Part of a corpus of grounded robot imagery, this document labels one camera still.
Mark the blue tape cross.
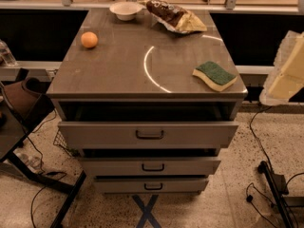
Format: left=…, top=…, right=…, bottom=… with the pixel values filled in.
left=132, top=195, right=162, bottom=228

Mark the white bowl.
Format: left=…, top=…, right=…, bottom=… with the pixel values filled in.
left=109, top=1, right=142, bottom=21

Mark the clear plastic bottle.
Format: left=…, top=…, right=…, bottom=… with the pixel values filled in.
left=0, top=40, right=17, bottom=67

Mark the top drawer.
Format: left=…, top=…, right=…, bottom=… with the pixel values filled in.
left=59, top=122, right=238, bottom=149

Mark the grey drawer cabinet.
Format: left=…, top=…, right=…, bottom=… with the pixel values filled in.
left=47, top=9, right=247, bottom=184

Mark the middle drawer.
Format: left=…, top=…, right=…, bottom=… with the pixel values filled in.
left=80, top=157, right=220, bottom=177

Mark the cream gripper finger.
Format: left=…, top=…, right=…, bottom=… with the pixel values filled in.
left=259, top=74, right=304, bottom=106
left=274, top=30, right=304, bottom=80

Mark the orange fruit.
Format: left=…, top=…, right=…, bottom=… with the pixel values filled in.
left=81, top=31, right=98, bottom=48

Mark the drawer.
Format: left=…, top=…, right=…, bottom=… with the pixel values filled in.
left=59, top=122, right=238, bottom=149
left=80, top=157, right=220, bottom=177
left=94, top=178, right=209, bottom=194

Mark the brown chip bag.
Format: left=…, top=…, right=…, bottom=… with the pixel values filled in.
left=145, top=0, right=207, bottom=34

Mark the black stand right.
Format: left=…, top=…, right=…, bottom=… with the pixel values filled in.
left=257, top=161, right=304, bottom=228

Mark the bottom drawer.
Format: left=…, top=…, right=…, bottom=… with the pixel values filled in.
left=94, top=178, right=209, bottom=194

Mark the green and yellow sponge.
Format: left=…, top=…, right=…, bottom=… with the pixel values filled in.
left=192, top=61, right=237, bottom=92

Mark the brown chair seat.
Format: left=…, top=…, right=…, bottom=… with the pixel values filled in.
left=3, top=78, right=42, bottom=120

